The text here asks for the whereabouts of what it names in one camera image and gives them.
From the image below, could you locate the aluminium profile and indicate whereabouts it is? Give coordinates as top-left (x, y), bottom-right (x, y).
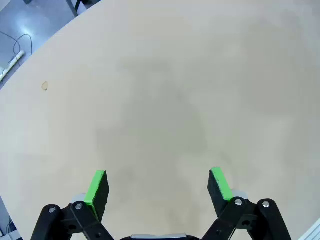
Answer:
top-left (296, 219), bottom-right (320, 240)

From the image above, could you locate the black floor cable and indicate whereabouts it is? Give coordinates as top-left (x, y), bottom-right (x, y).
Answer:
top-left (0, 31), bottom-right (34, 66)

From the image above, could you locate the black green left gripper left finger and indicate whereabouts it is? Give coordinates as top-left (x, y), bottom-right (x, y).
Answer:
top-left (31, 169), bottom-right (116, 240)

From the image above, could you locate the dark table leg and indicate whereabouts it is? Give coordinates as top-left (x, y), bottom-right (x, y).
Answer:
top-left (66, 0), bottom-right (101, 18)

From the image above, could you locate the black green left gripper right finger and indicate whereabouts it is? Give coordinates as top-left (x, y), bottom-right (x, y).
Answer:
top-left (201, 166), bottom-right (292, 240)

